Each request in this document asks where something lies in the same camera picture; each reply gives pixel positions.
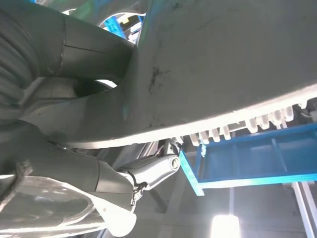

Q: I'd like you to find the blue metal shelf rack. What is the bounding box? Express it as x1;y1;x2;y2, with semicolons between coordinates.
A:
180;123;317;197

